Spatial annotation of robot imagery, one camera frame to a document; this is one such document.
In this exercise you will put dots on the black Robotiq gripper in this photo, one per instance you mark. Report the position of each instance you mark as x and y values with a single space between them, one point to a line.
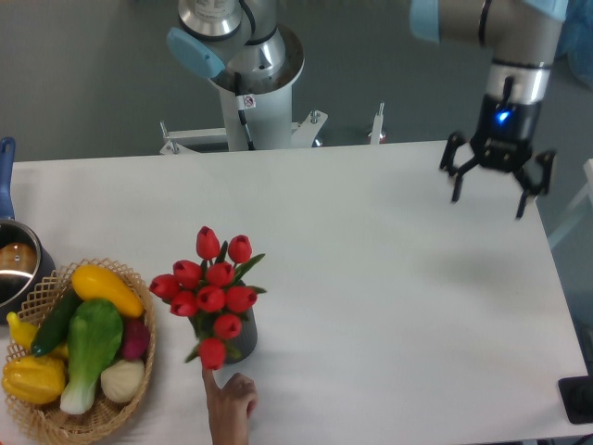
505 134

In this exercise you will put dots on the red tulip bouquet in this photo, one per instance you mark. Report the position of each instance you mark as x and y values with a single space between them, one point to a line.
213 283

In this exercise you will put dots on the dark grey ribbed vase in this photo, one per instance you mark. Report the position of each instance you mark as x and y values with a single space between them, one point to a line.
237 348

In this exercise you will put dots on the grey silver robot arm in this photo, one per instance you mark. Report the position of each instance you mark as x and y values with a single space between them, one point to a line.
241 47

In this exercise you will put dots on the bare human hand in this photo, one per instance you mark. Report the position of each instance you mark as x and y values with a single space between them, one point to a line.
230 407

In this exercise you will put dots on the blue plastic bag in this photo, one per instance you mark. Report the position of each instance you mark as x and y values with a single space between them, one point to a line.
575 42

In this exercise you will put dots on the black device at table edge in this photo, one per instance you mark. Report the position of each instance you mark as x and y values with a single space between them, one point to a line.
576 395

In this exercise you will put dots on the purple red radish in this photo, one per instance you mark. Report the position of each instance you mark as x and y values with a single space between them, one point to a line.
135 340

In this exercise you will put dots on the yellow squash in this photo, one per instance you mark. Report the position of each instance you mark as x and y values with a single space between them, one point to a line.
91 281

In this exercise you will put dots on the green bok choy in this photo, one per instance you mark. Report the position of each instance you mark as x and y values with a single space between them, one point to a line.
94 338

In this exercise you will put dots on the white garlic bulb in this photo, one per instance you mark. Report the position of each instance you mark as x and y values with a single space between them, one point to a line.
121 381

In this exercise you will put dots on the dark green cucumber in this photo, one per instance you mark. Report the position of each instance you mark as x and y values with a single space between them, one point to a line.
55 326

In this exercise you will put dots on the small yellow gourd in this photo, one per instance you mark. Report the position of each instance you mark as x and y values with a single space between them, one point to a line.
23 334

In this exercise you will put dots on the yellow bell pepper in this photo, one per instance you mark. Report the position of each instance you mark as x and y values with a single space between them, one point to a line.
34 380

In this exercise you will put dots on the woven wicker basket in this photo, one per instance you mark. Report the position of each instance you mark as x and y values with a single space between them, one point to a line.
47 424

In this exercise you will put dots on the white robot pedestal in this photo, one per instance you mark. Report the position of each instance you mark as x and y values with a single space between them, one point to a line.
264 125

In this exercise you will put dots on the blue handled saucepan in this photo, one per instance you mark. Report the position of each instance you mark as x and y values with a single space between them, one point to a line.
24 260

